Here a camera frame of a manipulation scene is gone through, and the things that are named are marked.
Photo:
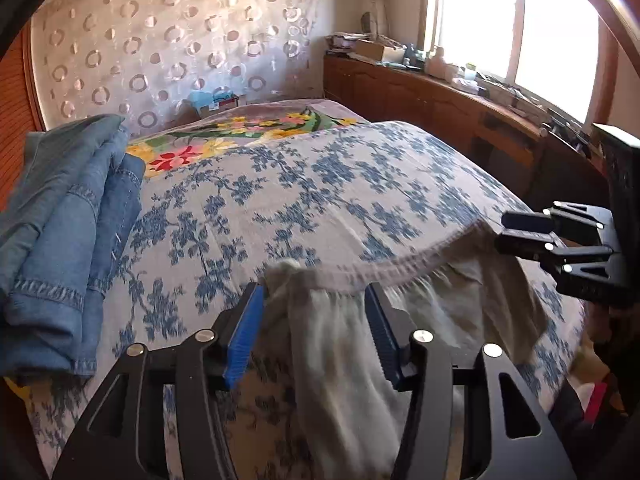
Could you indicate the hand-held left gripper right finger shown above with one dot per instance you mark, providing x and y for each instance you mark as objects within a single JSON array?
[{"x": 382, "y": 340}]

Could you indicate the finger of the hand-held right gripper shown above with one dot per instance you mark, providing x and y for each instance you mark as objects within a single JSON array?
[
  {"x": 522, "y": 247},
  {"x": 525, "y": 222}
]

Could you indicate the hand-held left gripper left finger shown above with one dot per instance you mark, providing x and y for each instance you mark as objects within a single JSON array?
[{"x": 242, "y": 340}]

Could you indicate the grey pants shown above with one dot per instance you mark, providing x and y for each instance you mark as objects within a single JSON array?
[{"x": 340, "y": 350}]

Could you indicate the row of bottles and clutter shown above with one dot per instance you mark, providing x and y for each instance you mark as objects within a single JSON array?
[{"x": 480, "y": 82}]

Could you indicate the wooden cabinet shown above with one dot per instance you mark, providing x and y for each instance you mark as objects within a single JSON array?
[{"x": 425, "y": 105}]

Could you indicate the blue floral blanket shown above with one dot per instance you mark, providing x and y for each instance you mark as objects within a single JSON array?
[{"x": 300, "y": 185}]

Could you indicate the window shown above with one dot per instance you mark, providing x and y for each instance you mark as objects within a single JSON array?
[{"x": 550, "y": 35}]

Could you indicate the person's dark clothing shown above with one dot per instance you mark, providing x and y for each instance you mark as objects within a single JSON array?
[{"x": 570, "y": 435}]

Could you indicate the folded blue jeans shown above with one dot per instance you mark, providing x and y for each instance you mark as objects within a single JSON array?
[{"x": 60, "y": 240}]

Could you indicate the pink floral bedsheet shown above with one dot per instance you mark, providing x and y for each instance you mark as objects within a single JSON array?
[{"x": 240, "y": 130}]

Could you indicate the cardboard box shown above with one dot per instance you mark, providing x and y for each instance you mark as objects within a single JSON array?
[{"x": 380, "y": 51}]

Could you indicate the red and white box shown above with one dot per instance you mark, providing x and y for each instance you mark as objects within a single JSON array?
[{"x": 229, "y": 104}]

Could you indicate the blue tissue pack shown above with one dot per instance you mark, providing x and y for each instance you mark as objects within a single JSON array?
[{"x": 205, "y": 100}]

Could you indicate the circle patterned curtain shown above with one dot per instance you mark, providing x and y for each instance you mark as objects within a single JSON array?
[{"x": 150, "y": 35}]

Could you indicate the wooden headboard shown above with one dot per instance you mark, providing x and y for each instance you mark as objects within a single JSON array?
[{"x": 20, "y": 90}]

